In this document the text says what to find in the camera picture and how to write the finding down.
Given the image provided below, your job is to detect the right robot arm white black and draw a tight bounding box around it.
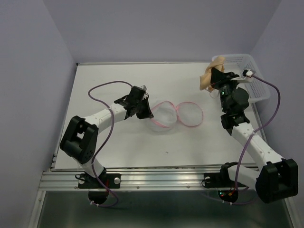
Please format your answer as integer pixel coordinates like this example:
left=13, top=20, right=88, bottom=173
left=202, top=67, right=298, bottom=204

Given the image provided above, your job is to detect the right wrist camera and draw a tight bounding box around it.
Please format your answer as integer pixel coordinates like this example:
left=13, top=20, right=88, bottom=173
left=231, top=69, right=255, bottom=84

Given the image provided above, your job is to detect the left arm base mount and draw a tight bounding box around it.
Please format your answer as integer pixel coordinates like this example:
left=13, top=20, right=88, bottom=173
left=75, top=173, right=121, bottom=189

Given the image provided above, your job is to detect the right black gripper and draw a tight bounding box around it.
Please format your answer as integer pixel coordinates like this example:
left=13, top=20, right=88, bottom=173
left=210, top=66, right=241, bottom=113

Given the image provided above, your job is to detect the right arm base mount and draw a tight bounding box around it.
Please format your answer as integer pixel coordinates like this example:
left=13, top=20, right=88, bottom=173
left=201, top=162, right=238, bottom=189

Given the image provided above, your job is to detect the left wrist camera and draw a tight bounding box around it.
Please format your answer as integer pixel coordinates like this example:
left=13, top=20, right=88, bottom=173
left=141, top=85, right=147, bottom=91

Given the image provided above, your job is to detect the white plastic basket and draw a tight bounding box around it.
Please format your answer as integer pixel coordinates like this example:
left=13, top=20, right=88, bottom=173
left=209, top=54, right=270, bottom=109

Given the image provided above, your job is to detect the white mesh laundry bag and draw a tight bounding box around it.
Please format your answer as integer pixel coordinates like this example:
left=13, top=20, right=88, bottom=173
left=145, top=100, right=204, bottom=133

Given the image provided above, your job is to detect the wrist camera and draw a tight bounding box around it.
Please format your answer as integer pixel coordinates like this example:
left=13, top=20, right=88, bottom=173
left=141, top=85, right=147, bottom=91
left=231, top=69, right=255, bottom=84

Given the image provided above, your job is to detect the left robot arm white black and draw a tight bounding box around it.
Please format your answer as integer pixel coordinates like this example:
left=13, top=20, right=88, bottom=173
left=60, top=86, right=153, bottom=187

